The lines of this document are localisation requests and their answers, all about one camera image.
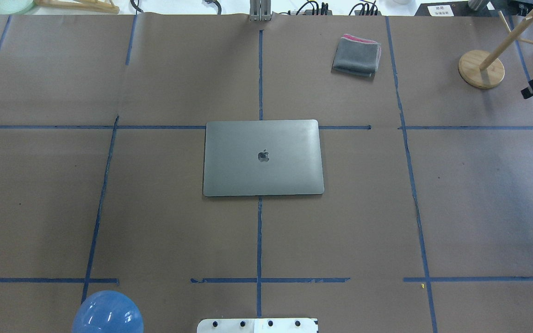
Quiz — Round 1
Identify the grey folded cloth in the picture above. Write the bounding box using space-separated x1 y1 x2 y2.
332 34 382 77

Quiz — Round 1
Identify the round wooden stand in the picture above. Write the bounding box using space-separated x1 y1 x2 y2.
458 9 533 89

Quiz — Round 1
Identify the aluminium frame post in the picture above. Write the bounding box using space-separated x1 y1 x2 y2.
249 0 273 22

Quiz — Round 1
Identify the light green plate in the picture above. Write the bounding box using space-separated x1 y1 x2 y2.
0 0 35 15

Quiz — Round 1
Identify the blue desk lamp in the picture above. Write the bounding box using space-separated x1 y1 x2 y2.
71 290 144 333

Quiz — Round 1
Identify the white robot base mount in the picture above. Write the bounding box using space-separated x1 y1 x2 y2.
197 318 319 333

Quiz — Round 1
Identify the wooden dish rack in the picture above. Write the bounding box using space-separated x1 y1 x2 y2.
33 0 120 14

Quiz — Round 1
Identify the grey laptop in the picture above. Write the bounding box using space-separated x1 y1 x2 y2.
203 119 324 197

